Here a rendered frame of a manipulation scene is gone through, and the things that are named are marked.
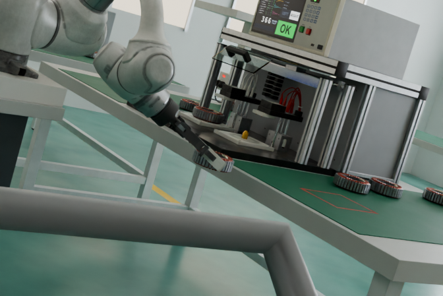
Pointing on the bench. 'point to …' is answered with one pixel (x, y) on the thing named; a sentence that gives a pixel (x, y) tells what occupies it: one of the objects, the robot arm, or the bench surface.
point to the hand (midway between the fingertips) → (212, 157)
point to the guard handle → (238, 53)
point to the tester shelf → (326, 64)
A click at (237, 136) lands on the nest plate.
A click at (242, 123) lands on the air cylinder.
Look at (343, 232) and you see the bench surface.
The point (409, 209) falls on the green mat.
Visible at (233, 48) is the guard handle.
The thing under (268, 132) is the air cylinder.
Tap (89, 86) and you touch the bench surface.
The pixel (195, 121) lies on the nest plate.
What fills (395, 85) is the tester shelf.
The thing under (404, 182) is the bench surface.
